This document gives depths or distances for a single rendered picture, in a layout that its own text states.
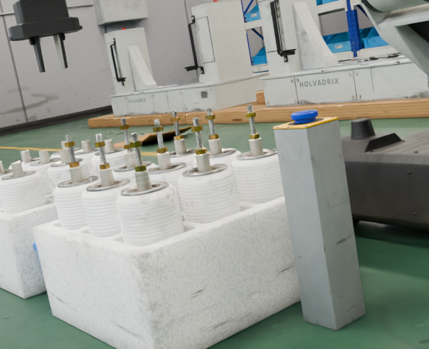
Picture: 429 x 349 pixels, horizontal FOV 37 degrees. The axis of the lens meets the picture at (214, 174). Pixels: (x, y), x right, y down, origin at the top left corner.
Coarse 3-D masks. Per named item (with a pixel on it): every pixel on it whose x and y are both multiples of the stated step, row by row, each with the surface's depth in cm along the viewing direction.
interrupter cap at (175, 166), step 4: (172, 164) 118; (176, 164) 117; (180, 164) 116; (184, 164) 115; (148, 168) 117; (152, 168) 117; (156, 168) 117; (172, 168) 113; (176, 168) 113; (180, 168) 113; (152, 172) 113; (156, 172) 112; (160, 172) 112; (164, 172) 112
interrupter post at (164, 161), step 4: (168, 152) 115; (160, 156) 114; (164, 156) 114; (168, 156) 115; (160, 160) 114; (164, 160) 114; (168, 160) 115; (160, 164) 115; (164, 164) 114; (168, 164) 115; (160, 168) 115; (164, 168) 115; (168, 168) 115
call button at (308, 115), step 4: (296, 112) 96; (300, 112) 95; (304, 112) 94; (308, 112) 94; (312, 112) 94; (316, 112) 94; (292, 116) 95; (296, 116) 94; (300, 116) 94; (304, 116) 94; (308, 116) 94; (312, 116) 94; (296, 120) 95; (300, 120) 94; (304, 120) 94; (308, 120) 94; (312, 120) 94
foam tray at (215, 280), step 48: (48, 240) 116; (96, 240) 102; (192, 240) 96; (240, 240) 102; (288, 240) 108; (48, 288) 122; (96, 288) 104; (144, 288) 91; (192, 288) 96; (240, 288) 102; (288, 288) 108; (96, 336) 109; (144, 336) 95; (192, 336) 96
